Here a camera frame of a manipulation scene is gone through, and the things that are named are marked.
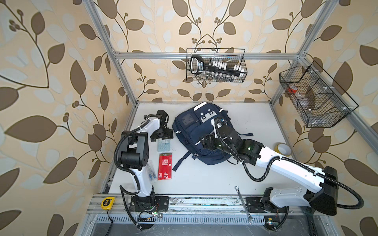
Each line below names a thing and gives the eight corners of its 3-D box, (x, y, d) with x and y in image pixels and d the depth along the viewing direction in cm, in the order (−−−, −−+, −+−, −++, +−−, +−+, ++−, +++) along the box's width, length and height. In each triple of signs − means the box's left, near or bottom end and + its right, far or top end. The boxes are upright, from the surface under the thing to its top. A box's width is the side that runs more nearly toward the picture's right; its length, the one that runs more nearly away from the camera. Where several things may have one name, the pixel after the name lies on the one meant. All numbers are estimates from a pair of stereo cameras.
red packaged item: (158, 180, 86) (157, 178, 84) (159, 155, 96) (158, 153, 94) (172, 178, 86) (171, 177, 84) (172, 154, 96) (171, 152, 94)
